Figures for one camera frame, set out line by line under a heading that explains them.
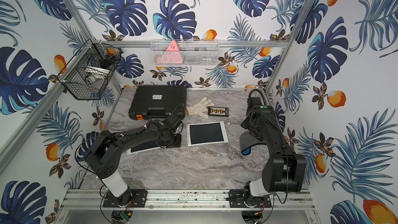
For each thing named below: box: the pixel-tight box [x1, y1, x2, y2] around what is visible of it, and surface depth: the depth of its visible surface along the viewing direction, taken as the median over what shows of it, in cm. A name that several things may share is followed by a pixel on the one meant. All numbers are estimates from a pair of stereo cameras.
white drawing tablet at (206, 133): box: [186, 120, 229, 147], surface depth 100 cm
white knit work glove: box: [186, 96, 215, 119], surface depth 112 cm
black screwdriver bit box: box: [206, 106, 230, 118], surface depth 109 cm
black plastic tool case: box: [128, 85, 188, 121], surface depth 106 cm
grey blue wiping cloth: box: [239, 131, 267, 156], surface depth 89 cm
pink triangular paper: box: [162, 40, 183, 64], surface depth 92 cm
